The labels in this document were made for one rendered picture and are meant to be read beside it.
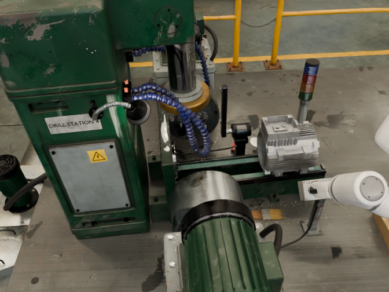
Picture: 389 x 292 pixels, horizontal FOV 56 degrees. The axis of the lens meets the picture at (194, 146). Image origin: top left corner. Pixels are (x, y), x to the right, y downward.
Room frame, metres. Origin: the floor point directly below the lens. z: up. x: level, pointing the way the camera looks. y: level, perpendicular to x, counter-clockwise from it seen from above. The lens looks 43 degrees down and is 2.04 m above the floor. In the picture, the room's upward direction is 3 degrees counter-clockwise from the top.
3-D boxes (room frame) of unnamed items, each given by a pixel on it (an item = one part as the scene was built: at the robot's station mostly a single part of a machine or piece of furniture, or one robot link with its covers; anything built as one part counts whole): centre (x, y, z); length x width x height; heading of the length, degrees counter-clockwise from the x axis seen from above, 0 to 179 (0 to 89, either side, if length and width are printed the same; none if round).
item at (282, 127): (1.05, -0.33, 1.11); 0.12 x 0.11 x 0.07; 94
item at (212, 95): (1.36, 0.01, 1.04); 0.41 x 0.25 x 0.25; 4
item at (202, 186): (0.67, -0.04, 1.04); 0.37 x 0.25 x 0.25; 4
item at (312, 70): (1.37, -0.53, 1.19); 0.06 x 0.06 x 0.04
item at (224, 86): (1.17, -0.13, 1.12); 0.04 x 0.03 x 0.26; 94
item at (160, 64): (1.62, 0.04, 0.99); 0.35 x 0.31 x 0.37; 4
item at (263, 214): (0.88, -0.25, 0.80); 0.21 x 0.05 x 0.01; 89
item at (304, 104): (1.37, -0.53, 1.01); 0.08 x 0.08 x 0.42; 4
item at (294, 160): (1.05, -0.37, 1.02); 0.20 x 0.19 x 0.19; 94
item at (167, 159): (1.01, 0.14, 0.97); 0.30 x 0.11 x 0.34; 4
